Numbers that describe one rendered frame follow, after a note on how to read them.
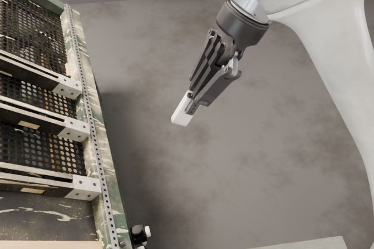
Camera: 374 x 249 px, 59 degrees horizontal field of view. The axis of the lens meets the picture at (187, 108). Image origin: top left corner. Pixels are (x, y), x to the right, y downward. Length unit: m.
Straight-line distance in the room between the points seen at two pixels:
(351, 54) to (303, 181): 2.22
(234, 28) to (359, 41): 0.19
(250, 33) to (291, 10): 0.18
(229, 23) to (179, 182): 1.98
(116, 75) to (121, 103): 0.32
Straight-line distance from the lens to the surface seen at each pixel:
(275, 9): 0.32
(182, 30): 3.43
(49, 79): 1.64
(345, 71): 0.35
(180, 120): 0.60
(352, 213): 2.57
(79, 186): 1.35
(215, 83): 0.51
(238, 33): 0.49
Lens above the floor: 2.18
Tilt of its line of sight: 53 degrees down
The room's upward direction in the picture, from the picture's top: straight up
